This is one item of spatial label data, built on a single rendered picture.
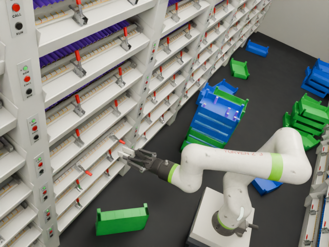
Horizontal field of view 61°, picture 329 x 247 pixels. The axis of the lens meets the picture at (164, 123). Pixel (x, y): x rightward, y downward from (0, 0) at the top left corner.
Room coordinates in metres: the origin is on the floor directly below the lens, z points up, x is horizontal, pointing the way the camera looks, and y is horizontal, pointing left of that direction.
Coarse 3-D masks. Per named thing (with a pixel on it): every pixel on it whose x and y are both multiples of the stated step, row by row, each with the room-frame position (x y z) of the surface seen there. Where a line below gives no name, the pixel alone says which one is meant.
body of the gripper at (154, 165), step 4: (148, 160) 0.82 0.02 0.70; (152, 160) 0.82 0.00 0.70; (156, 160) 0.80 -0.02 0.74; (160, 160) 0.81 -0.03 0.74; (144, 164) 0.79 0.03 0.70; (148, 164) 0.79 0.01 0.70; (152, 164) 0.78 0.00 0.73; (156, 164) 0.78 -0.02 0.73; (160, 164) 0.79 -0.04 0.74; (148, 168) 0.77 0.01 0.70; (152, 168) 0.77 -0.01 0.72; (156, 168) 0.77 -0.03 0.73; (152, 172) 0.77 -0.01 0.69; (156, 172) 0.76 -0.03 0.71
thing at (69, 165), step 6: (120, 120) 1.13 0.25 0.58; (114, 126) 1.07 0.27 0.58; (108, 132) 1.01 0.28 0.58; (102, 138) 0.96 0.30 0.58; (96, 144) 0.91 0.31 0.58; (102, 144) 0.94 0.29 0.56; (84, 150) 0.85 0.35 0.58; (90, 150) 0.87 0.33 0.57; (78, 156) 0.80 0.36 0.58; (72, 162) 0.76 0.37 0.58; (66, 168) 0.72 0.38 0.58; (60, 174) 0.68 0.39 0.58; (54, 180) 0.64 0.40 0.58
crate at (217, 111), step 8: (208, 96) 1.74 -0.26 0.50; (216, 96) 1.72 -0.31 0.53; (200, 104) 1.55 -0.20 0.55; (208, 104) 1.66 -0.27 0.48; (216, 104) 1.69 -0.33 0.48; (224, 104) 1.71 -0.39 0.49; (232, 104) 1.70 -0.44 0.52; (200, 112) 1.54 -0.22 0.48; (208, 112) 1.53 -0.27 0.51; (216, 112) 1.60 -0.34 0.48; (224, 112) 1.62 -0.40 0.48; (232, 112) 1.65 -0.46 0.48; (240, 112) 1.64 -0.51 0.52; (224, 120) 1.51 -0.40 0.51; (232, 120) 1.50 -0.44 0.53
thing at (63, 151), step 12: (120, 96) 1.11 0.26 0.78; (132, 96) 1.16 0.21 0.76; (108, 108) 1.02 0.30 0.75; (120, 108) 1.06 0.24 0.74; (132, 108) 1.13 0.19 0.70; (96, 120) 0.92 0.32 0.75; (108, 120) 0.95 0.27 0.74; (72, 132) 0.78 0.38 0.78; (84, 132) 0.82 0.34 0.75; (96, 132) 0.86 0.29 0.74; (60, 144) 0.72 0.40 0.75; (72, 144) 0.74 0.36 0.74; (84, 144) 0.77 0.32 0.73; (60, 156) 0.67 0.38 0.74; (72, 156) 0.69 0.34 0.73; (60, 168) 0.63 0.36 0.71
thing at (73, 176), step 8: (128, 120) 1.16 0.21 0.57; (128, 128) 1.13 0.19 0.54; (120, 136) 1.05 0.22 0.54; (104, 144) 0.95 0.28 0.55; (112, 144) 0.98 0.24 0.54; (96, 152) 0.89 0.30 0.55; (104, 152) 0.91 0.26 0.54; (72, 160) 0.78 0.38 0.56; (88, 160) 0.82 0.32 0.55; (96, 160) 0.86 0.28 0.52; (72, 168) 0.75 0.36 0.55; (88, 168) 0.80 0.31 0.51; (64, 176) 0.69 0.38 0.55; (72, 176) 0.71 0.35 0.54; (64, 184) 0.66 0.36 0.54; (56, 192) 0.61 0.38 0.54
